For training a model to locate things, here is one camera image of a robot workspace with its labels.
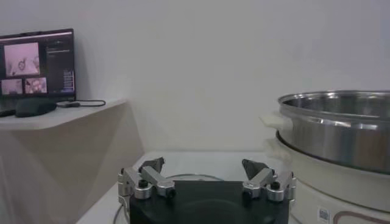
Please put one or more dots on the silver black-tipped left gripper left finger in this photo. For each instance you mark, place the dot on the silver black-tipped left gripper left finger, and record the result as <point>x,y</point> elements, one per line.
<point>158,181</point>

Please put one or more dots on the silver black-tipped left gripper right finger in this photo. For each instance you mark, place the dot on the silver black-tipped left gripper right finger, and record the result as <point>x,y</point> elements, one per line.
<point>259,181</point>

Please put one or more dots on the stainless steel steamer basket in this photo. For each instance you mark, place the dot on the stainless steel steamer basket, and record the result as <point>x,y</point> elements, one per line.
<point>335,143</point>

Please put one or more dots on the white side desk with mouse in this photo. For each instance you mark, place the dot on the white side desk with mouse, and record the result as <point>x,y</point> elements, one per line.
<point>45,121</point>

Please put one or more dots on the black computer mouse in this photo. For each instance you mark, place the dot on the black computer mouse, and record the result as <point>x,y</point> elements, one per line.
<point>35,107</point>

